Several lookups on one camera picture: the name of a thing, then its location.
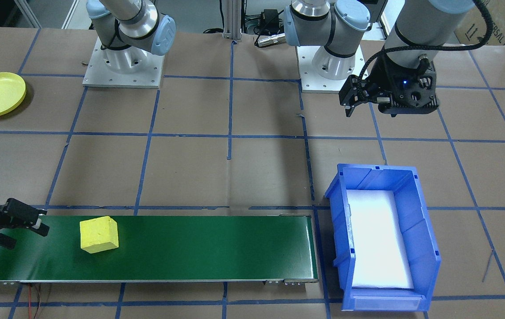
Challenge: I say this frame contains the yellow foam block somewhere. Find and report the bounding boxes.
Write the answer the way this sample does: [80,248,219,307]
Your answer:
[79,216,119,254]

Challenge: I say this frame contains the silver metal connector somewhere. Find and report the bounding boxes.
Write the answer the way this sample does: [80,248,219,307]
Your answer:
[255,33,287,47]

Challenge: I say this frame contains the brown cardboard box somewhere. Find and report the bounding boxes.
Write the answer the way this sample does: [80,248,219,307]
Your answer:
[454,0,505,47]

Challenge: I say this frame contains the black power supply box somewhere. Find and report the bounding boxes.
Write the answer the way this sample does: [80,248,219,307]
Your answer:
[262,9,280,28]

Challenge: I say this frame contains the blue plastic storage bin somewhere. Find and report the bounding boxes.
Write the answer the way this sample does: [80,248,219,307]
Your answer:
[325,163,442,312]

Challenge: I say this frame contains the white foam sheet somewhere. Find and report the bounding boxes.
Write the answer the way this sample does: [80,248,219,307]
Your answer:
[348,188,415,291]

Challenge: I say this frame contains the green conveyor belt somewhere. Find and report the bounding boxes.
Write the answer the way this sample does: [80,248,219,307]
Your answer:
[0,214,319,285]

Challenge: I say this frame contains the white square base plate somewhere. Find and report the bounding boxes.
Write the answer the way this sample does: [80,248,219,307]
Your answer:
[82,36,165,89]
[297,44,373,94]

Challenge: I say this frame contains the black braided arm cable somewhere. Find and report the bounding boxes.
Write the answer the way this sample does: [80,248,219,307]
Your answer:
[359,0,501,84]

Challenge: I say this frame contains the red and black wire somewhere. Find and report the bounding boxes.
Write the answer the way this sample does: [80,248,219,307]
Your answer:
[27,284,43,319]

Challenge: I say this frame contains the aluminium upright post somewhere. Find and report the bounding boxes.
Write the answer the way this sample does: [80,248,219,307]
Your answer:
[222,0,242,42]

